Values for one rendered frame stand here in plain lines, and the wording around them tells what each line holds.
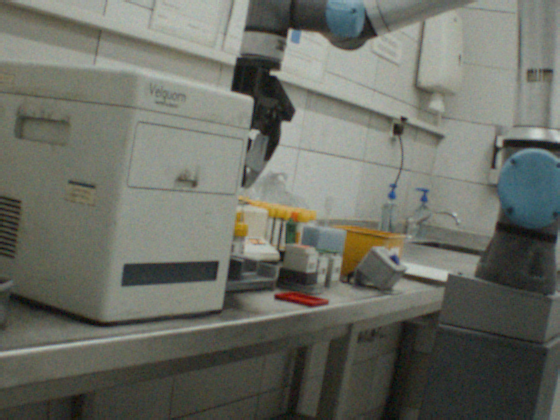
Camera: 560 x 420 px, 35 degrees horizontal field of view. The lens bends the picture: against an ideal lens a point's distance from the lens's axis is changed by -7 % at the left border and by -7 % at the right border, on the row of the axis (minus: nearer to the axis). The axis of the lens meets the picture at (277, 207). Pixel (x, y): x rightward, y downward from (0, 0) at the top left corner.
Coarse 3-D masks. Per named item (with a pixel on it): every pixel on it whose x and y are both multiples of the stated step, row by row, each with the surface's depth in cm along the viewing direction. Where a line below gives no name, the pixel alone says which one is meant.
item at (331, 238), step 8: (304, 232) 185; (312, 232) 184; (320, 232) 183; (328, 232) 186; (336, 232) 188; (344, 232) 191; (304, 240) 185; (312, 240) 184; (320, 240) 184; (328, 240) 186; (336, 240) 189; (344, 240) 191; (328, 248) 187; (336, 248) 189
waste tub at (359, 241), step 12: (348, 228) 209; (360, 228) 210; (348, 240) 198; (360, 240) 197; (372, 240) 196; (384, 240) 195; (396, 240) 200; (348, 252) 198; (360, 252) 197; (396, 252) 202; (348, 264) 198
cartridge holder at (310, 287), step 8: (280, 272) 165; (288, 272) 165; (296, 272) 164; (304, 272) 164; (312, 272) 165; (280, 280) 165; (288, 280) 165; (296, 280) 164; (304, 280) 163; (312, 280) 166; (288, 288) 164; (296, 288) 164; (304, 288) 163; (312, 288) 162; (320, 288) 165
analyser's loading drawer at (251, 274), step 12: (240, 264) 136; (252, 264) 140; (264, 264) 145; (228, 276) 136; (240, 276) 136; (252, 276) 139; (264, 276) 145; (228, 288) 133; (240, 288) 136; (264, 288) 145
